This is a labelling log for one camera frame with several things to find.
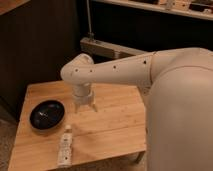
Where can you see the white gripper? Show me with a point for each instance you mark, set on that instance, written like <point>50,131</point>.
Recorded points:
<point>83,95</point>

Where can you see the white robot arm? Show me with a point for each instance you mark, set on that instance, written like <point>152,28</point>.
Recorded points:
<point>177,88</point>

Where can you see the black ceramic bowl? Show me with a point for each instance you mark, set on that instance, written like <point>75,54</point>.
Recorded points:
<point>47,114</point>

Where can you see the wooden table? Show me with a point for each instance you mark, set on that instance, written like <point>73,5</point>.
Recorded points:
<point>115,128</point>

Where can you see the white low shelf beam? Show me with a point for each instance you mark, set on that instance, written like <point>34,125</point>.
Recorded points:
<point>105,49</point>

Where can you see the metal vertical pole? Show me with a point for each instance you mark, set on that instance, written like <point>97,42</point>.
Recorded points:
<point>90,32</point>

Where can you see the metal table leg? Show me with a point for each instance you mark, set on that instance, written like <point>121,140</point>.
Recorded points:
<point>139,157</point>

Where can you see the dark wooden cabinet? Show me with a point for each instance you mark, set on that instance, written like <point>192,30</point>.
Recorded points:
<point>36,40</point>

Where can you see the upper wooden shelf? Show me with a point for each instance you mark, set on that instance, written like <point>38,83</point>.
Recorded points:
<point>186,8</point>

